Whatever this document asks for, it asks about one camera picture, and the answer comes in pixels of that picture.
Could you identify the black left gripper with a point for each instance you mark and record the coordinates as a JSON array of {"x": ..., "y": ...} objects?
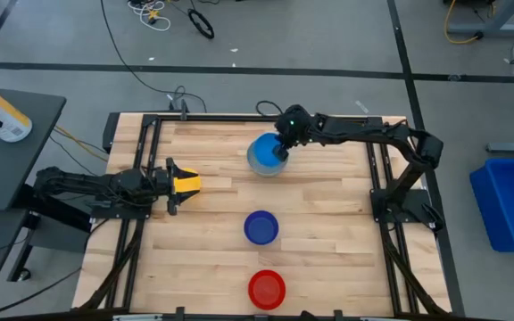
[{"x": 171, "y": 187}]

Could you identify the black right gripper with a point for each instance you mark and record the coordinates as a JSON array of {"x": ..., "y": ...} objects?
[{"x": 295, "y": 125}]

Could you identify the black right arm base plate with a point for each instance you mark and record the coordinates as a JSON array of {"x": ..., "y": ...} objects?
[{"x": 379, "y": 209}]

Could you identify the dark blue plastic bowl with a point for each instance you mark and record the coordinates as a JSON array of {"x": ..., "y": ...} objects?
[{"x": 261, "y": 228}]

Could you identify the white canister yellow label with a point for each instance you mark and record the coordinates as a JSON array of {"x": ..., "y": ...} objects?
[{"x": 2, "y": 113}]

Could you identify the blue plastic bin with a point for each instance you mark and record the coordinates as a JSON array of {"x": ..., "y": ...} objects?
[{"x": 507, "y": 205}]

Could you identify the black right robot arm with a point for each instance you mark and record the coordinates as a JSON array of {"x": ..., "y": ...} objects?
[{"x": 364, "y": 131}]

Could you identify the black diagonal frame strut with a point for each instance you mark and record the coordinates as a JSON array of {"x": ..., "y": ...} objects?
[
  {"x": 105, "y": 285},
  {"x": 411, "y": 276}
]

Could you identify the red plastic bowl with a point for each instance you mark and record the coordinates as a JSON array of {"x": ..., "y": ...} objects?
[{"x": 267, "y": 290}]

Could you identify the black aluminium table frame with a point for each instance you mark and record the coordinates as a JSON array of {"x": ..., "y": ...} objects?
[{"x": 221, "y": 118}]

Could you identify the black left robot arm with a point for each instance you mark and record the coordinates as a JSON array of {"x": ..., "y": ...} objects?
[{"x": 83, "y": 183}]

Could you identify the black side table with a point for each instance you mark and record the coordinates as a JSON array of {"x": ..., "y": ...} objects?
[{"x": 11, "y": 169}]

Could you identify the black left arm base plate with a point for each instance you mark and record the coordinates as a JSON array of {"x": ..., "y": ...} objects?
[{"x": 118, "y": 214}]

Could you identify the black power plug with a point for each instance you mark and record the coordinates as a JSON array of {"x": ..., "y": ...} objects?
[{"x": 183, "y": 109}]

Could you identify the black caster wheel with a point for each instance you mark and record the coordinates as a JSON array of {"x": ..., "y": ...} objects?
[{"x": 23, "y": 274}]

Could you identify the light blue plastic bowl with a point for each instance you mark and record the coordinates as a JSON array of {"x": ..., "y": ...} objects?
[{"x": 261, "y": 149}]

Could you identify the large white bowl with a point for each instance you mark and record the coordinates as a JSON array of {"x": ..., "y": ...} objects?
[{"x": 266, "y": 172}]

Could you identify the grey desk leg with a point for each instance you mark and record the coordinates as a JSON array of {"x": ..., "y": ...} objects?
[{"x": 489, "y": 29}]

